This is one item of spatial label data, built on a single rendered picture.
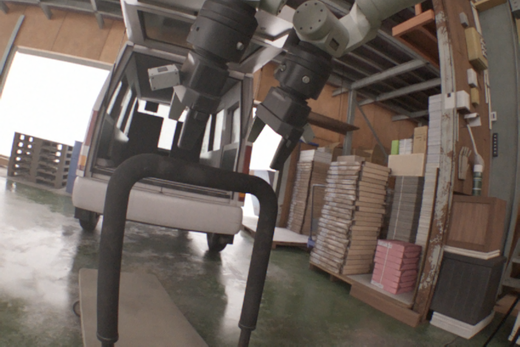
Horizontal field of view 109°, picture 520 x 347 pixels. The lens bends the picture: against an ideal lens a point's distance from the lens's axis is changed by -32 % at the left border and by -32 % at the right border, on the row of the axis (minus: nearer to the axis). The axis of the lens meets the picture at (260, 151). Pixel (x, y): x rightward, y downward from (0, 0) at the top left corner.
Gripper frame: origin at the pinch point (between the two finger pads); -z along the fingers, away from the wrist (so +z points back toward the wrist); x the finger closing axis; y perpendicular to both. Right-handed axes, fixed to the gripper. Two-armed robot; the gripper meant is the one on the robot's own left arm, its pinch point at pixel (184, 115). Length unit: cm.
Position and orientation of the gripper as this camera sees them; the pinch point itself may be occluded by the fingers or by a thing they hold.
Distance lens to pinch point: 44.0
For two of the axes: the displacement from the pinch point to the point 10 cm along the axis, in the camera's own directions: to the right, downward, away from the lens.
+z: 4.4, -8.4, -3.0
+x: -4.2, -4.9, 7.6
